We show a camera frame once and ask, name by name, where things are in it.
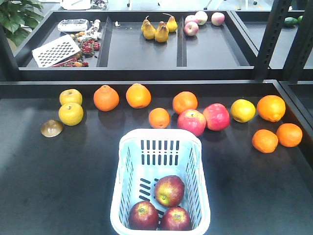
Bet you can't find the light blue plastic basket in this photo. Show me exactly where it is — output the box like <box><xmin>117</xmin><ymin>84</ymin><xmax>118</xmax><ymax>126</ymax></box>
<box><xmin>110</xmin><ymin>129</ymin><xmax>211</xmax><ymax>235</ymax></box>

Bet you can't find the dark red apple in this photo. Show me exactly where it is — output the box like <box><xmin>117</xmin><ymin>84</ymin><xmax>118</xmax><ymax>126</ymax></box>
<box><xmin>159</xmin><ymin>207</ymin><xmax>192</xmax><ymax>231</ymax></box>
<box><xmin>154</xmin><ymin>175</ymin><xmax>185</xmax><ymax>208</ymax></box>
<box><xmin>129</xmin><ymin>201</ymin><xmax>159</xmax><ymax>231</ymax></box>

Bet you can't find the orange behind apples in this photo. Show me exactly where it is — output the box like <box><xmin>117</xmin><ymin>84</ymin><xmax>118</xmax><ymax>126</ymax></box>
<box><xmin>172</xmin><ymin>91</ymin><xmax>198</xmax><ymax>115</ymax></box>

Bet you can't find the small orange middle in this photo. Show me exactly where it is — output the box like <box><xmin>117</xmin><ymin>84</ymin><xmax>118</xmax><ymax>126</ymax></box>
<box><xmin>149</xmin><ymin>107</ymin><xmax>171</xmax><ymax>129</ymax></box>

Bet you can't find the small orange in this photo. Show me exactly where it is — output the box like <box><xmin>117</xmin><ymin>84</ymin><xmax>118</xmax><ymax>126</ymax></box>
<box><xmin>276</xmin><ymin>123</ymin><xmax>303</xmax><ymax>147</ymax></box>
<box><xmin>149</xmin><ymin>107</ymin><xmax>171</xmax><ymax>129</ymax></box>
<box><xmin>252</xmin><ymin>129</ymin><xmax>279</xmax><ymax>153</ymax></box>

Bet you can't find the large orange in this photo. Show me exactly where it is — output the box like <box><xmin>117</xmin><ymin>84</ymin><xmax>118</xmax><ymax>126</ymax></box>
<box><xmin>126</xmin><ymin>83</ymin><xmax>152</xmax><ymax>109</ymax></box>

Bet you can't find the pink red apple left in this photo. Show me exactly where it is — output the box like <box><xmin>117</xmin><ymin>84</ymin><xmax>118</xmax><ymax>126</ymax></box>
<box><xmin>177</xmin><ymin>109</ymin><xmax>206</xmax><ymax>136</ymax></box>

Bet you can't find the orange with knob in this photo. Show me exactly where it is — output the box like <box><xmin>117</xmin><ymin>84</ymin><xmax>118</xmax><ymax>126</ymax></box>
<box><xmin>93</xmin><ymin>85</ymin><xmax>119</xmax><ymax>112</ymax></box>

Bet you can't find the red apple right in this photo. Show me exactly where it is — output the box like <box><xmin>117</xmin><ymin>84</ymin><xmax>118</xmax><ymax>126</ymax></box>
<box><xmin>203</xmin><ymin>103</ymin><xmax>230</xmax><ymax>131</ymax></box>

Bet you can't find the brown pear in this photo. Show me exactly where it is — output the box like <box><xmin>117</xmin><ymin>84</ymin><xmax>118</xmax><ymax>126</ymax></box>
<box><xmin>155</xmin><ymin>25</ymin><xmax>169</xmax><ymax>43</ymax></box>

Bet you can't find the yellow pear front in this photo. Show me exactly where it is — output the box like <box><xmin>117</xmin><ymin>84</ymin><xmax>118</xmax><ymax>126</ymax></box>
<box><xmin>58</xmin><ymin>102</ymin><xmax>84</xmax><ymax>126</ymax></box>

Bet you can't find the yellow pear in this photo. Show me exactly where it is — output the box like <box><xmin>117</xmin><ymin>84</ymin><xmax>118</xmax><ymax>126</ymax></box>
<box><xmin>59</xmin><ymin>89</ymin><xmax>83</xmax><ymax>105</ymax></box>
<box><xmin>58</xmin><ymin>102</ymin><xmax>84</xmax><ymax>126</ymax></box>

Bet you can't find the yellow orange fruit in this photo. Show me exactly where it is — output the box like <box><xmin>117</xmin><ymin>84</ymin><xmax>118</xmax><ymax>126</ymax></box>
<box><xmin>230</xmin><ymin>99</ymin><xmax>256</xmax><ymax>123</ymax></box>

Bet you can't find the yellow pear rear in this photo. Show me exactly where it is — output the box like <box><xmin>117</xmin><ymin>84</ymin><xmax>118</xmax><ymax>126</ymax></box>
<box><xmin>59</xmin><ymin>89</ymin><xmax>83</xmax><ymax>105</ymax></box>

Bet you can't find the black wooden produce stand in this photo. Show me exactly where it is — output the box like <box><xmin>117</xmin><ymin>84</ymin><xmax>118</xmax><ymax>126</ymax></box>
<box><xmin>0</xmin><ymin>11</ymin><xmax>313</xmax><ymax>235</ymax></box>

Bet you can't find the pink apple on shelf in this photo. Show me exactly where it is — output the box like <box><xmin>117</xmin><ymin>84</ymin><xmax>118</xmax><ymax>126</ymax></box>
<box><xmin>184</xmin><ymin>22</ymin><xmax>199</xmax><ymax>36</ymax></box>

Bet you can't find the small orange left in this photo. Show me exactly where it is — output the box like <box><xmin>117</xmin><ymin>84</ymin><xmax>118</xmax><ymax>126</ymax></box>
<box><xmin>252</xmin><ymin>129</ymin><xmax>279</xmax><ymax>153</ymax></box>

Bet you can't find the knobbed orange right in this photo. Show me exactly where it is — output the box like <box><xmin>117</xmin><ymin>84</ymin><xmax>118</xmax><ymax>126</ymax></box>
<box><xmin>257</xmin><ymin>95</ymin><xmax>286</xmax><ymax>122</ymax></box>

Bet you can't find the white device box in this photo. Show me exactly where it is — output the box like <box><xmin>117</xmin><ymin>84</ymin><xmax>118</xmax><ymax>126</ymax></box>
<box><xmin>57</xmin><ymin>19</ymin><xmax>89</xmax><ymax>32</ymax></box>

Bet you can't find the white perforated tray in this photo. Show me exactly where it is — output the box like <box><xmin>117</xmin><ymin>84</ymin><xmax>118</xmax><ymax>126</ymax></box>
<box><xmin>32</xmin><ymin>35</ymin><xmax>80</xmax><ymax>68</ymax></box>

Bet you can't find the small orange right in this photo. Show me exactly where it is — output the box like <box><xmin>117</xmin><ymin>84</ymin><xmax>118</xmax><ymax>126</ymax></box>
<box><xmin>276</xmin><ymin>123</ymin><xmax>303</xmax><ymax>147</ymax></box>

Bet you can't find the green avocado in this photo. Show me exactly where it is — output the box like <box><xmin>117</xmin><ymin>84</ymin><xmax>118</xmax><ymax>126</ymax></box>
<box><xmin>284</xmin><ymin>17</ymin><xmax>298</xmax><ymax>27</ymax></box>

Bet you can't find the green potted plant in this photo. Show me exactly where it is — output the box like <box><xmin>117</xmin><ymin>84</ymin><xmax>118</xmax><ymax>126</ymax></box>
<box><xmin>0</xmin><ymin>0</ymin><xmax>43</xmax><ymax>47</ymax></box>

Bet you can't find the black shelf upright post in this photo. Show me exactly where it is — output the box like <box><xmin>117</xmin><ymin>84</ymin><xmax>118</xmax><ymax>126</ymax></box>
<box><xmin>252</xmin><ymin>0</ymin><xmax>291</xmax><ymax>82</ymax></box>

